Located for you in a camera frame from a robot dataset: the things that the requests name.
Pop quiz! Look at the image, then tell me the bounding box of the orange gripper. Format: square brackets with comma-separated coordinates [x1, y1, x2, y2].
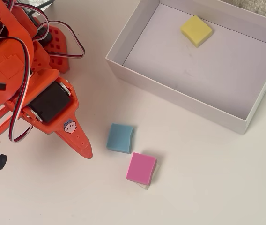
[22, 69, 93, 158]

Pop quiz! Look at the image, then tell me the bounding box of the yellow foam cuboid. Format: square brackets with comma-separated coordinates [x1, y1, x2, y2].
[179, 15, 213, 49]

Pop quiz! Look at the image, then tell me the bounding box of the blue foam cuboid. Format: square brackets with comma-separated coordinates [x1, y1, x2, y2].
[106, 123, 135, 155]

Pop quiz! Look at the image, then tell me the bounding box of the pink foam cuboid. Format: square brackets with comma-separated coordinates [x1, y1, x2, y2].
[126, 151, 158, 186]

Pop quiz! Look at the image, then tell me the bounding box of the white foam cuboid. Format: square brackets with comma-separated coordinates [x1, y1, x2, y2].
[133, 163, 161, 191]

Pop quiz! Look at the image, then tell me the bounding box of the white cardboard bin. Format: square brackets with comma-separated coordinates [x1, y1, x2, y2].
[104, 0, 266, 135]

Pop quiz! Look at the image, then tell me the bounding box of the beige woven curtain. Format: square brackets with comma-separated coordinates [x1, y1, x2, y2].
[224, 0, 266, 23]

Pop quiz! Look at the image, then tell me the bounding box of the thin servo wire bundle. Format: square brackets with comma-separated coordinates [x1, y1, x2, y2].
[30, 20, 86, 60]
[0, 37, 35, 144]
[13, 1, 51, 43]

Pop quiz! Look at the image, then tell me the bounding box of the black power plug cable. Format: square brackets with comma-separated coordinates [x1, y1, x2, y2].
[33, 0, 55, 11]

